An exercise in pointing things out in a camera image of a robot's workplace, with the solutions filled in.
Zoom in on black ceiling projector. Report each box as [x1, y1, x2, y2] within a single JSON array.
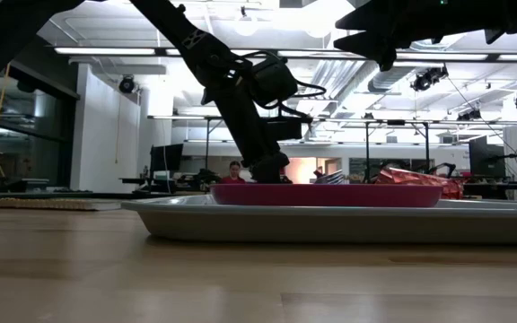
[[409, 65, 450, 93]]

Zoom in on magenta plastic plate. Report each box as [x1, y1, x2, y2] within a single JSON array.
[[209, 182, 444, 209]]

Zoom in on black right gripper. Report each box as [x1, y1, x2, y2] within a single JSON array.
[[333, 0, 449, 73]]

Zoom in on black ceiling spotlight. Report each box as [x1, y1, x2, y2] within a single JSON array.
[[118, 74, 136, 95]]

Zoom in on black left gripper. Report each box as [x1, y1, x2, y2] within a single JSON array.
[[202, 83, 314, 184]]

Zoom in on red translucent plastic cup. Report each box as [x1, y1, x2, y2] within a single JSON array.
[[374, 166, 465, 201]]

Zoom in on black computer monitor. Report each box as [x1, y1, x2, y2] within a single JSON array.
[[468, 135, 507, 179], [149, 143, 185, 174]]

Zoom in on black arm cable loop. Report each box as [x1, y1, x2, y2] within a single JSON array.
[[279, 76, 328, 118]]

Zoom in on grey plastic tray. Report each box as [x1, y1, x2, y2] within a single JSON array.
[[121, 193, 517, 246]]

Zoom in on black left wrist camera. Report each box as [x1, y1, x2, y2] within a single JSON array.
[[250, 54, 300, 109]]

